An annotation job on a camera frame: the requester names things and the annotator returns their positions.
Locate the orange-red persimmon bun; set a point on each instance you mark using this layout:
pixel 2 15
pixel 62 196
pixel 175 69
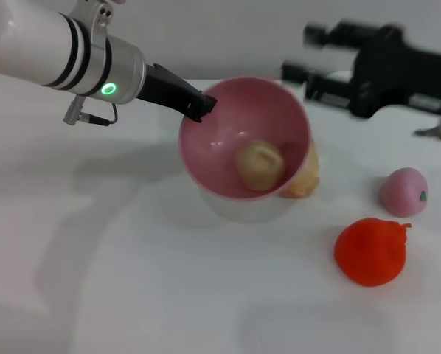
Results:
pixel 368 258

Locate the pink plastic bowl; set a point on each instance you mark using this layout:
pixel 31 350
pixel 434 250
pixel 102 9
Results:
pixel 250 136

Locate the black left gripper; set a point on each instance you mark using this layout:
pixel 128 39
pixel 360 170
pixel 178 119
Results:
pixel 169 92

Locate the round beige egg yolk pastry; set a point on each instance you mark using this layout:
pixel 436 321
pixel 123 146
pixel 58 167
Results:
pixel 261 166

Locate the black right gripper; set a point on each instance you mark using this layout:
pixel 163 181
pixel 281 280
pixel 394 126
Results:
pixel 394 70

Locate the pink peach bun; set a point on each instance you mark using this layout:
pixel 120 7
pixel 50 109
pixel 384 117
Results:
pixel 403 191

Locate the long golden toast bread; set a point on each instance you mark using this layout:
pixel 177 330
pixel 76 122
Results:
pixel 305 177

